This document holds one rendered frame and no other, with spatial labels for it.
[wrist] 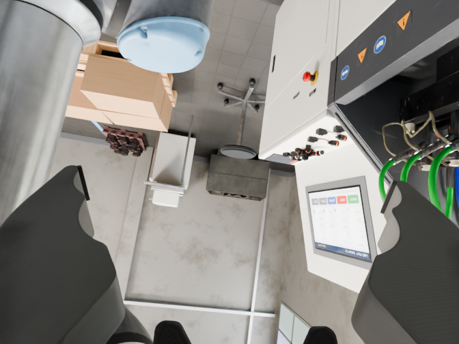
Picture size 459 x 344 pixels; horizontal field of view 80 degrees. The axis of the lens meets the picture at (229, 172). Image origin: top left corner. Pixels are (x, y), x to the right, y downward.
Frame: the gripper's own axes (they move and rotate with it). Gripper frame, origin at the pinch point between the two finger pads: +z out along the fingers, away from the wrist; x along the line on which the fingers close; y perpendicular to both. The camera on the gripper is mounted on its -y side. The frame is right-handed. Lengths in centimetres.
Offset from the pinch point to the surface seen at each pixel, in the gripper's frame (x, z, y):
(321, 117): 30, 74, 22
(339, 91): 32, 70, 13
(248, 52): 15, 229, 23
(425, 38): 37, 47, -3
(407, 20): 37, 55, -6
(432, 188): 43, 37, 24
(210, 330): -15, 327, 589
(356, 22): 35, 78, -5
